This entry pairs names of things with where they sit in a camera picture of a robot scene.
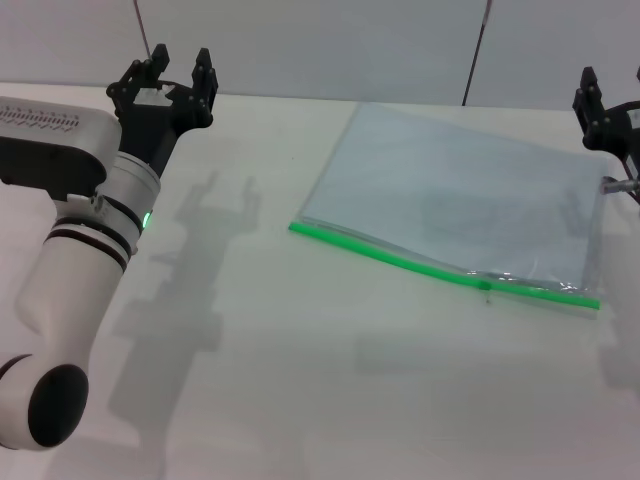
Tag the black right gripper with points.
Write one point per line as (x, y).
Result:
(622, 135)

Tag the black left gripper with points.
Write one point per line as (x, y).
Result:
(150, 130)

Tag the clear green-zipper document bag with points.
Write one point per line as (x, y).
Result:
(450, 195)

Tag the green zipper slider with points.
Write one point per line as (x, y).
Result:
(483, 286)

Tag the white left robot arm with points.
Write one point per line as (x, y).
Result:
(75, 280)

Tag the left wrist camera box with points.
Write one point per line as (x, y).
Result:
(50, 140)

